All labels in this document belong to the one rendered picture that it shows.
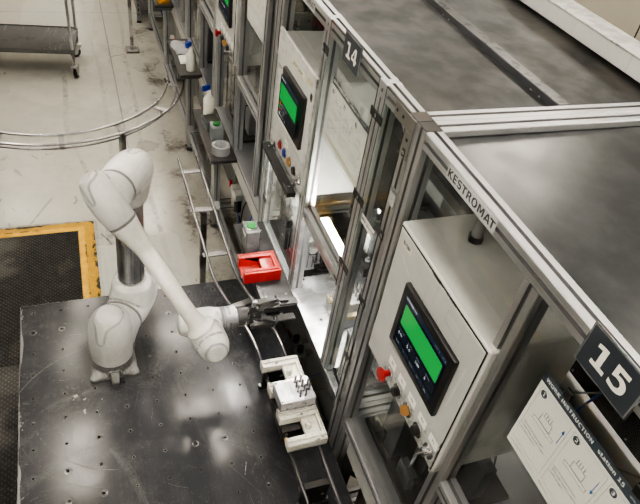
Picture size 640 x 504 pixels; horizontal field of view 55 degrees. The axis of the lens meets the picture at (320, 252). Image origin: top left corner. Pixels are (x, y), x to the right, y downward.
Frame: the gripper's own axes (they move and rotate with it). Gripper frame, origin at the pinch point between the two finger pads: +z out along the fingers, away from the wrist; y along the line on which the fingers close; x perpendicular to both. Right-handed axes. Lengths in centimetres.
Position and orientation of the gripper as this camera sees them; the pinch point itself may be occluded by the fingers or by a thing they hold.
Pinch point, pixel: (288, 309)
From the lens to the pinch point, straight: 233.5
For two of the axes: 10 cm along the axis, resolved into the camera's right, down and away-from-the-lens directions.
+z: 9.4, -1.1, 3.3
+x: -3.2, -6.6, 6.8
